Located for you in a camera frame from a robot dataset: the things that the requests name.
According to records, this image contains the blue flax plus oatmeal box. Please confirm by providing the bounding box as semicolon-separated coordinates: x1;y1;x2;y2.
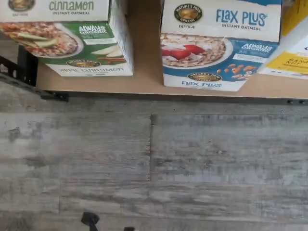
160;0;283;92

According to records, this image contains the brown low shelf board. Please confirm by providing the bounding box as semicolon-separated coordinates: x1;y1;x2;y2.
35;0;308;99

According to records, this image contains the green apple cinnamon oatmeal box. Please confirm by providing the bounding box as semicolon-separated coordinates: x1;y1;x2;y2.
0;0;134;78

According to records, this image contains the yellow purely elizabeth oatmeal box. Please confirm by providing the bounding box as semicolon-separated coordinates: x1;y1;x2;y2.
257;0;308;80

